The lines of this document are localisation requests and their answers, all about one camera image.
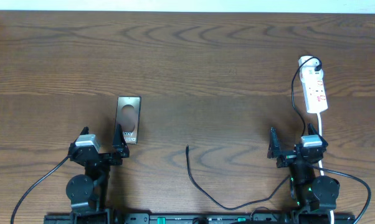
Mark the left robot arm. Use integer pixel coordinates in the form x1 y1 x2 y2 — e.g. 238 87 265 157
66 124 130 223

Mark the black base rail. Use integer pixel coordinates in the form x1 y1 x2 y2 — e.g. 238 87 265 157
44 212 356 224

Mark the white power strip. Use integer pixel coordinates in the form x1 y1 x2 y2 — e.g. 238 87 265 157
298 55 328 114

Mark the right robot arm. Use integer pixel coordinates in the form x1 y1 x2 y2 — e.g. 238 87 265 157
267 124 340 223

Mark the white power strip cord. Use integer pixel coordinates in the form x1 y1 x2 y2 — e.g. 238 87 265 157
316 112 335 224

